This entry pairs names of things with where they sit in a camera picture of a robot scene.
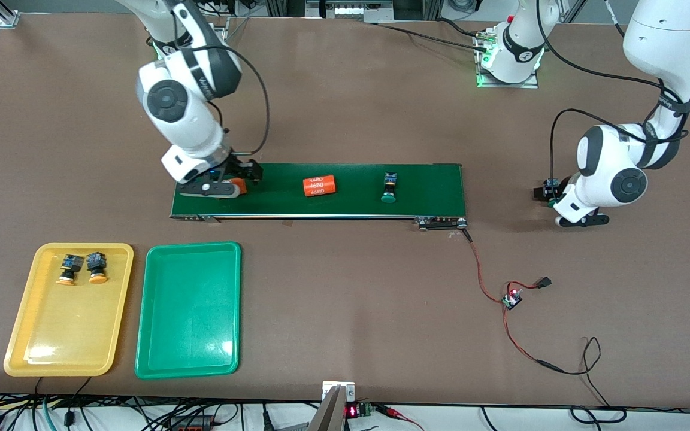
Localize thin black looped cable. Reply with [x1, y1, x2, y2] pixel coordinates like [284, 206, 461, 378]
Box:
[561, 337, 628, 424]

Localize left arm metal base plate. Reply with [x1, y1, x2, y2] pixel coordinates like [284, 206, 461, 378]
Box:
[476, 33, 540, 89]

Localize green conveyor belt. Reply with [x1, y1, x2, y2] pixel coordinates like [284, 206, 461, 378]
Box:
[169, 162, 470, 232]

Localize green plastic tray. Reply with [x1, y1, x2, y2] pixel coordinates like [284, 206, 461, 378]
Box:
[134, 241, 243, 380]

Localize teal cable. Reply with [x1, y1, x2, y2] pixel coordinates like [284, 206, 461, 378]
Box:
[41, 396, 58, 431]

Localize black cable tangle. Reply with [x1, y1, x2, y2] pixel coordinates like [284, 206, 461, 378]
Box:
[0, 392, 322, 431]

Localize white power strip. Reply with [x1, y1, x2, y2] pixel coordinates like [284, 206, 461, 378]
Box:
[304, 0, 395, 23]

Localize yellow mushroom push button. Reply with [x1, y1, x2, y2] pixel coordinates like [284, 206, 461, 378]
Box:
[56, 253, 79, 287]
[86, 251, 109, 284]

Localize red clip lead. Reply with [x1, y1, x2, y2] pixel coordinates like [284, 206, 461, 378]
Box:
[375, 404, 426, 431]

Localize grey camera mount pole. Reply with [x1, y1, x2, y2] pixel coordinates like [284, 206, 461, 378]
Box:
[308, 385, 349, 431]

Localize white mount bracket plate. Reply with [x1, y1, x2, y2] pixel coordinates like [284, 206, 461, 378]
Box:
[322, 381, 356, 402]

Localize long black floor cable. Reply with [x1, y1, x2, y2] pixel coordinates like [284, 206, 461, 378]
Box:
[480, 406, 690, 427]

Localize black box with red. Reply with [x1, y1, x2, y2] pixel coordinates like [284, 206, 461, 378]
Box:
[168, 413, 217, 431]

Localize red black power wire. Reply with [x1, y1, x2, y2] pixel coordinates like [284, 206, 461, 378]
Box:
[462, 227, 566, 374]

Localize black cable to arm base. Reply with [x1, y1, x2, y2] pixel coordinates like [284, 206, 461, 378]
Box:
[375, 17, 492, 53]

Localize yellow plastic tray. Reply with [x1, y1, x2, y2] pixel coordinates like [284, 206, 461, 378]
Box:
[2, 242, 135, 378]

